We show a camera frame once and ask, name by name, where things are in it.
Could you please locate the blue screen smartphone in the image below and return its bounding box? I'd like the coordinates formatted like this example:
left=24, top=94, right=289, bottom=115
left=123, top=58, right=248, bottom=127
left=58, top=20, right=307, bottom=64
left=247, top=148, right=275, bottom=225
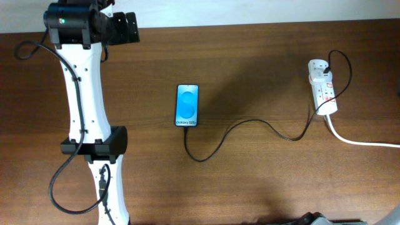
left=175, top=84, right=199, bottom=127

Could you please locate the black usb charging cable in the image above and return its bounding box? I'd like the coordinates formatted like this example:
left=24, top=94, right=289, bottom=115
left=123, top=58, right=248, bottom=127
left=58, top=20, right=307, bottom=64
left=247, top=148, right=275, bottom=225
left=183, top=49, right=353, bottom=163

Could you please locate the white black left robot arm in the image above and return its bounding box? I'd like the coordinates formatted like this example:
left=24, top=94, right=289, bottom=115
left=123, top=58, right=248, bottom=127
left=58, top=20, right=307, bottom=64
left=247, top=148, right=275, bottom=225
left=43, top=1, right=140, bottom=224

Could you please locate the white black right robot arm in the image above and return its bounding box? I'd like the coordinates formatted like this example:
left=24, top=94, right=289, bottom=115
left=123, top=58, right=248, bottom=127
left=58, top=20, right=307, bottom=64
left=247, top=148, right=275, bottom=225
left=284, top=204, right=399, bottom=225

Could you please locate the white usb charger adapter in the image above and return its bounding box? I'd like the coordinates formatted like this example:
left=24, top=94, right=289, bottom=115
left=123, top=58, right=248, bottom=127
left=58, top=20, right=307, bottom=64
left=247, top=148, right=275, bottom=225
left=309, top=66, right=333, bottom=85

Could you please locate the white power strip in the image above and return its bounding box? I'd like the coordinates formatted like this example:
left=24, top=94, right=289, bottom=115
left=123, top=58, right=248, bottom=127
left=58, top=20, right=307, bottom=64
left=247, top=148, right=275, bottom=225
left=307, top=59, right=338, bottom=116

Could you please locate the white power strip cord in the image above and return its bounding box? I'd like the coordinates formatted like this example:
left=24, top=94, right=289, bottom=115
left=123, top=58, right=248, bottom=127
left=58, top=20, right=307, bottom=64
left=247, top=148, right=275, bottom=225
left=324, top=114, right=400, bottom=149

